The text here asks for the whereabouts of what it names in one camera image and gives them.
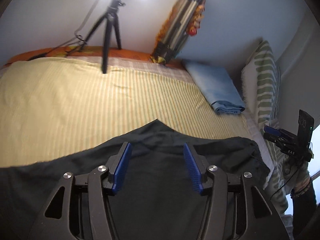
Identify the folded blue cloth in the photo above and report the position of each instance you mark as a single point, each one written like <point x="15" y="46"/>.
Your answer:
<point x="216" y="86"/>

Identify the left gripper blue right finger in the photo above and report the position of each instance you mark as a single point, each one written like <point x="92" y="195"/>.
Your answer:
<point x="197" y="169"/>

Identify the dark green pants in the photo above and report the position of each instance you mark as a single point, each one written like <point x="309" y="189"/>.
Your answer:
<point x="157" y="200"/>

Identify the yellow striped bed sheet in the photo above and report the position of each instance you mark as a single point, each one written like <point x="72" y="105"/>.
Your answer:
<point x="54" y="107"/>

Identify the green striped white pillow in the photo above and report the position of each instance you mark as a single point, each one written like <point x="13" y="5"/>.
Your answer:
<point x="260" y="80"/>

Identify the folded tripod in orange cloth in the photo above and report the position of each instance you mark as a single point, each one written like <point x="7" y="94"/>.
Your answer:
<point x="182" y="23"/>

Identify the right forearm black sleeve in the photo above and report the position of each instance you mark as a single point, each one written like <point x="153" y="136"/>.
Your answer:
<point x="305" y="211"/>

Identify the orange patterned mattress cover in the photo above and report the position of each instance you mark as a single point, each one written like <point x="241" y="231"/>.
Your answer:
<point x="91" y="51"/>

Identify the right hand white glove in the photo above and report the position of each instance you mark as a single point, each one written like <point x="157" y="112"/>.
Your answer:
<point x="296" y="177"/>

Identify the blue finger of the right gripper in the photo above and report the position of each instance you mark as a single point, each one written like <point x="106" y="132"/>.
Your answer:
<point x="272" y="131"/>

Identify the black mini tripod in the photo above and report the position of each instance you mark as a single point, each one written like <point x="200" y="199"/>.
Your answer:
<point x="112" y="23"/>

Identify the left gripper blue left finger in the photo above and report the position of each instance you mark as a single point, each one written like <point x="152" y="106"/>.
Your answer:
<point x="117" y="168"/>

